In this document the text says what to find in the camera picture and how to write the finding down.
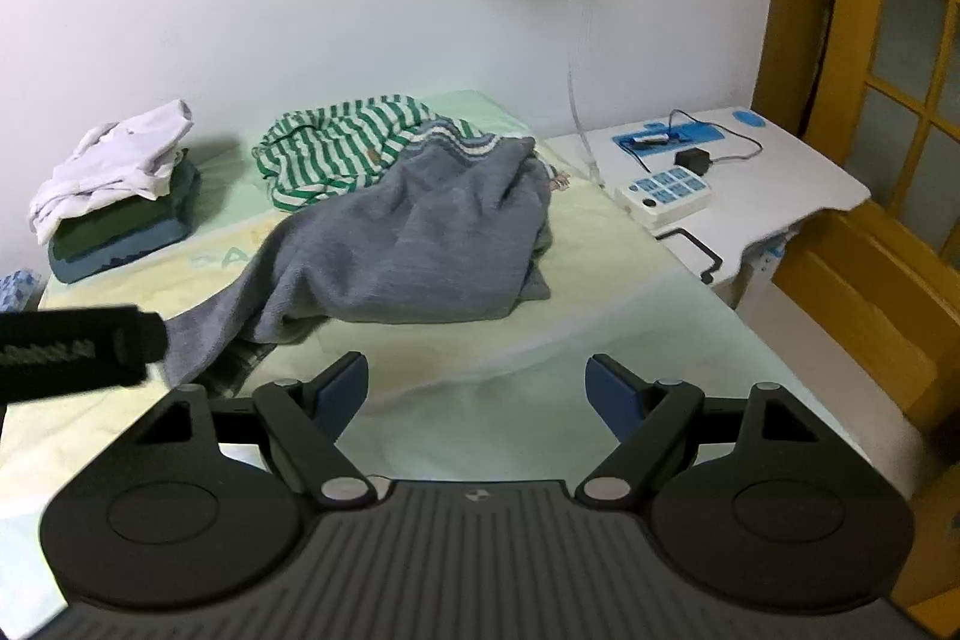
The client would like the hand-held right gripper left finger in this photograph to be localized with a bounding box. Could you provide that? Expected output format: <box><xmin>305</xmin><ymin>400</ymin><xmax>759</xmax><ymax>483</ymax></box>
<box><xmin>135</xmin><ymin>351</ymin><xmax>380</xmax><ymax>510</ymax></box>

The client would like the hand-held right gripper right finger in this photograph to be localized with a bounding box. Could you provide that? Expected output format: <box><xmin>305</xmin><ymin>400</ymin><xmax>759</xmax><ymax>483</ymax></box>
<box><xmin>574</xmin><ymin>353</ymin><xmax>826</xmax><ymax>507</ymax></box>

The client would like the grey knit sweater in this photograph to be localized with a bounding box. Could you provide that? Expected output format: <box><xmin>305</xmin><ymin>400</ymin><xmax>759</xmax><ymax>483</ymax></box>
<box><xmin>161</xmin><ymin>115</ymin><xmax>556</xmax><ymax>390</ymax></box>

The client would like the blue patterned cloth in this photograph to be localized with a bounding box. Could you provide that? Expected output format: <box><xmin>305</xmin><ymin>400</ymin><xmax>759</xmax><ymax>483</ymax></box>
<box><xmin>0</xmin><ymin>267</ymin><xmax>40</xmax><ymax>311</ymax></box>

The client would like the blue folded garment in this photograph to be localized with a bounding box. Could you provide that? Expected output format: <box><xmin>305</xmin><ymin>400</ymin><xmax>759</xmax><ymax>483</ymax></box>
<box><xmin>49</xmin><ymin>175</ymin><xmax>203</xmax><ymax>285</ymax></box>

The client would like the bed with pale printed sheet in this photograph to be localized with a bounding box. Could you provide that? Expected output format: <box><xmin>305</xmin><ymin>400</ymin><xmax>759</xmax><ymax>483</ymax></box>
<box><xmin>0</xmin><ymin>89</ymin><xmax>878</xmax><ymax>536</ymax></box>

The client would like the grey plaid cloth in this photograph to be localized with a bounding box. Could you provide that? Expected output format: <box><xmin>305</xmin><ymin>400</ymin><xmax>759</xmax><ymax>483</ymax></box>
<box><xmin>199</xmin><ymin>340</ymin><xmax>280</xmax><ymax>399</ymax></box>

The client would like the dark green folded garment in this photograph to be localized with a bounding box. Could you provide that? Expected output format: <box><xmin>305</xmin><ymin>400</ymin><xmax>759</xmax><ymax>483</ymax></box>
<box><xmin>56</xmin><ymin>160</ymin><xmax>200</xmax><ymax>259</ymax></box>

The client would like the white garment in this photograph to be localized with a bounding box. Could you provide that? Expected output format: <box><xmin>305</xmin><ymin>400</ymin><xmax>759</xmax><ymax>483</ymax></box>
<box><xmin>28</xmin><ymin>98</ymin><xmax>197</xmax><ymax>245</ymax></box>

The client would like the white blue power strip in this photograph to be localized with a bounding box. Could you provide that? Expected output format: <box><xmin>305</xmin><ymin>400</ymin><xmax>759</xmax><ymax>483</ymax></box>
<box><xmin>615</xmin><ymin>169</ymin><xmax>713</xmax><ymax>229</ymax></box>

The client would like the green white striped shirt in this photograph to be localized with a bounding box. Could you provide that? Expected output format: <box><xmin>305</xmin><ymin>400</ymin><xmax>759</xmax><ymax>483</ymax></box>
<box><xmin>251</xmin><ymin>92</ymin><xmax>500</xmax><ymax>214</ymax></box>

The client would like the white desk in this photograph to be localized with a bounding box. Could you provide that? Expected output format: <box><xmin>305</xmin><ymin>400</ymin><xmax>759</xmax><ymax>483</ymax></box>
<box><xmin>544</xmin><ymin>104</ymin><xmax>875</xmax><ymax>319</ymax></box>

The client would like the blue desk mat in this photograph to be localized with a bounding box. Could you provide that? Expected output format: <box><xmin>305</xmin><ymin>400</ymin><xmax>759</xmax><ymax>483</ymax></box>
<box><xmin>611</xmin><ymin>119</ymin><xmax>732</xmax><ymax>154</ymax></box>

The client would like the black desk crank handle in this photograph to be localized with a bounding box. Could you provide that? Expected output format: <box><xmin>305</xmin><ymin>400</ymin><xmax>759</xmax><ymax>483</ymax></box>
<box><xmin>656</xmin><ymin>227</ymin><xmax>725</xmax><ymax>285</ymax></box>

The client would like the black adapter cable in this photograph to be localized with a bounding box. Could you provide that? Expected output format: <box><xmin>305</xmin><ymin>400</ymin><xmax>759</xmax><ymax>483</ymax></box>
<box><xmin>641</xmin><ymin>111</ymin><xmax>762</xmax><ymax>176</ymax></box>

